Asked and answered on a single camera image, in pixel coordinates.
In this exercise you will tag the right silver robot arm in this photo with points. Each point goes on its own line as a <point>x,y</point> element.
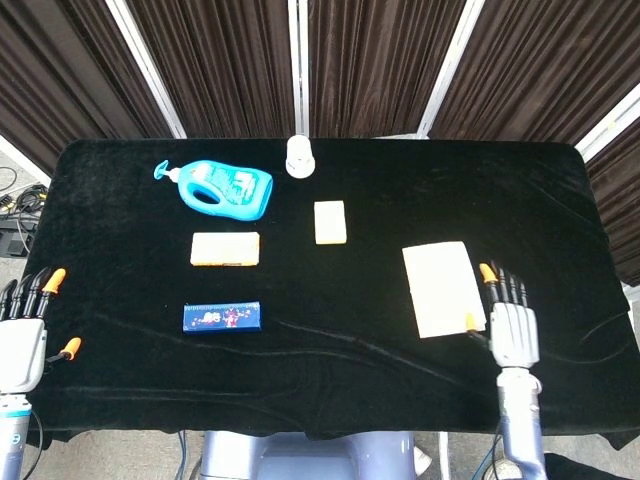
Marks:
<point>520,425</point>

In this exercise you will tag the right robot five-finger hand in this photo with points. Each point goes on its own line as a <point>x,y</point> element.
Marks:
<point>515,330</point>

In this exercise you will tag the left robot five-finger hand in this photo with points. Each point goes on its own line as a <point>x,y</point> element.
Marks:
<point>20,350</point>

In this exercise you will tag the grey blue robot torso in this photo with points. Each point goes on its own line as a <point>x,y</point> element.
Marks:
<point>310,457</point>

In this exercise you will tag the white cylindrical container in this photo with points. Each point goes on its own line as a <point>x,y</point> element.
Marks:
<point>300,157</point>

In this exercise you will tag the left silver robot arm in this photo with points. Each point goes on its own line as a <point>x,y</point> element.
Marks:
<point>12,435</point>

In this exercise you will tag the blue detergent pump bottle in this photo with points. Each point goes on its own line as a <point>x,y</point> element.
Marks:
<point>240,200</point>

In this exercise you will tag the brown pleated curtain panel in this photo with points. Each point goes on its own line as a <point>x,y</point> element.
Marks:
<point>380,65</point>
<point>617,210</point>
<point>540,65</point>
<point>60,70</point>
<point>215,65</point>

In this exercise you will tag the white shoe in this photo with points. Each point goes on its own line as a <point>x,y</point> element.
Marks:
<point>421,460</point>

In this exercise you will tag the blue rectangular snack box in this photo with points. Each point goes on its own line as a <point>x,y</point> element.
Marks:
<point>222,317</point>

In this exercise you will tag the black floor equipment box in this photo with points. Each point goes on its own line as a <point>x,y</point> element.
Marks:
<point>12,240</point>

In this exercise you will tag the black velvet tablecloth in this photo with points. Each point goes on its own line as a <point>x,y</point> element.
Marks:
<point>320,360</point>

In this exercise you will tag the white screen frame post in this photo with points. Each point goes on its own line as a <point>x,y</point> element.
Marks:
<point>610,122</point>
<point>447,65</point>
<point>298,65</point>
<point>145,67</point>

